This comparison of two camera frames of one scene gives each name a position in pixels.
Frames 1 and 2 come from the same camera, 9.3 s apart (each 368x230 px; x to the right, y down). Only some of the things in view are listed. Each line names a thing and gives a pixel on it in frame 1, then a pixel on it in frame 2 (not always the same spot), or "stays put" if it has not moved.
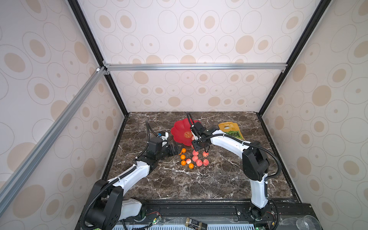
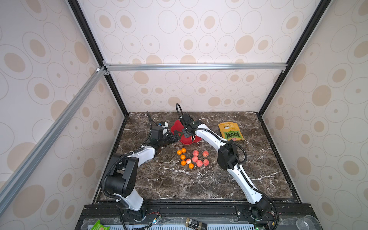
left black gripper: [171, 148] to [171, 139]
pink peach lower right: [205, 162] stays put
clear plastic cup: [308, 222] stays put
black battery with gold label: [194, 224] stays put
